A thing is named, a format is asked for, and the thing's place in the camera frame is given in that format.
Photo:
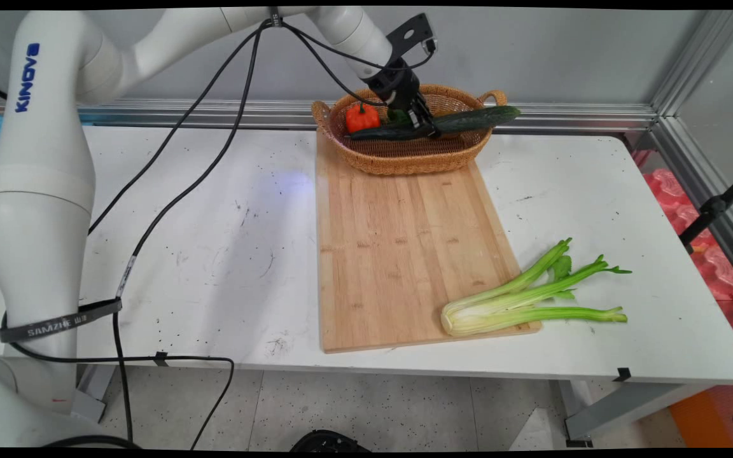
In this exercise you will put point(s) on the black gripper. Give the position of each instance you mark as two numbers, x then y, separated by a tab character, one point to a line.
395	81

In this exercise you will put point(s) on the dark green cucumber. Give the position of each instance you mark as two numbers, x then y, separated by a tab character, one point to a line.
474	117

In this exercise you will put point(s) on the green bell pepper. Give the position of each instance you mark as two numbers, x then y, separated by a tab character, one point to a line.
398	117

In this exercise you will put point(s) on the bamboo cutting board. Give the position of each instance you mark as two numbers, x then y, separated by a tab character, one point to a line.
404	254

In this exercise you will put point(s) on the green celery bunch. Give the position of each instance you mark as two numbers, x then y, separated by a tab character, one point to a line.
500	308

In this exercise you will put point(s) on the black tripod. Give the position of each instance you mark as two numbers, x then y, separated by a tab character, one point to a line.
713	207

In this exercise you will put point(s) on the black tape piece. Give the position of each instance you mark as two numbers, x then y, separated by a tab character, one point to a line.
623	374
161	359

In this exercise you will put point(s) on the pink bubble wrap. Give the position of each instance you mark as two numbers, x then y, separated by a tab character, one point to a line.
716	267

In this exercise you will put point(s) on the black round floor object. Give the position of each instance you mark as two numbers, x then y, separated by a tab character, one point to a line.
328	441

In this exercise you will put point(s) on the grey table leg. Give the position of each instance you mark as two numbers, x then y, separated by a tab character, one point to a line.
93	397
627	407

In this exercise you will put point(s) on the orange floor object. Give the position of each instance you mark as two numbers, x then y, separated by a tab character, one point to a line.
710	420

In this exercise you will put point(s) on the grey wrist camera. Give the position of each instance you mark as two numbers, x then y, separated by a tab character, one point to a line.
431	46

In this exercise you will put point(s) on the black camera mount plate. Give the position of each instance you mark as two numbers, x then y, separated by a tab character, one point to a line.
408	35

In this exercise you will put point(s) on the aluminium frame rail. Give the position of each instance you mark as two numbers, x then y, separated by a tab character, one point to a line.
564	117
704	184

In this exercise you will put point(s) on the aluminium frame post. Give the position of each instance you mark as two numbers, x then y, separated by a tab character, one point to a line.
697	57

